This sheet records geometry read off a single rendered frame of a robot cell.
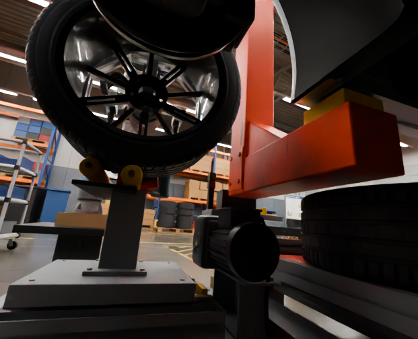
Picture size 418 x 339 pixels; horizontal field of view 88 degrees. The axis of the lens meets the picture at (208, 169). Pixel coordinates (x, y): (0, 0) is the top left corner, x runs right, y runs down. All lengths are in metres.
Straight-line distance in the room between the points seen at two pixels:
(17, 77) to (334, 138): 13.39
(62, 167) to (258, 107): 11.05
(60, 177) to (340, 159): 11.47
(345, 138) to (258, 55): 0.84
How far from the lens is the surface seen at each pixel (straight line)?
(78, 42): 0.91
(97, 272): 0.68
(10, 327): 0.63
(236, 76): 0.86
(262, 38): 1.41
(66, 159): 11.84
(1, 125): 12.77
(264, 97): 1.19
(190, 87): 1.09
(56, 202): 6.74
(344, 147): 0.59
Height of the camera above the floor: 0.37
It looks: 14 degrees up
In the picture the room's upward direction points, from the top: 4 degrees clockwise
